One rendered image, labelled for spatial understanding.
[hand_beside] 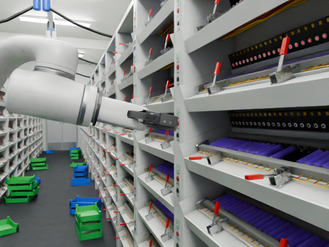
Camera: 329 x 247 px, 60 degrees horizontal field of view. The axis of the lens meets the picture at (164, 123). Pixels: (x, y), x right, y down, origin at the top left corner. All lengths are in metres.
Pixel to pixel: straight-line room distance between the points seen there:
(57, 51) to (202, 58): 0.58
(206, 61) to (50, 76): 0.61
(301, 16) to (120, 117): 0.55
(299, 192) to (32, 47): 0.55
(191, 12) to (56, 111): 0.64
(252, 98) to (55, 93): 0.40
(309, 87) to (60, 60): 0.44
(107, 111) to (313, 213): 0.40
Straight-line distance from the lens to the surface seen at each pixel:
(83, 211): 3.03
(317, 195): 0.55
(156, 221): 1.52
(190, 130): 0.99
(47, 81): 0.57
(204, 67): 1.03
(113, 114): 0.56
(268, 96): 0.61
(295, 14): 0.88
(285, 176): 0.61
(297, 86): 0.55
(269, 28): 0.96
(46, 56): 0.58
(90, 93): 0.57
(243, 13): 0.72
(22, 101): 0.57
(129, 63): 2.39
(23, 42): 0.61
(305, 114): 0.74
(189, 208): 1.03
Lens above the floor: 1.09
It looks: 1 degrees down
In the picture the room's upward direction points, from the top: straight up
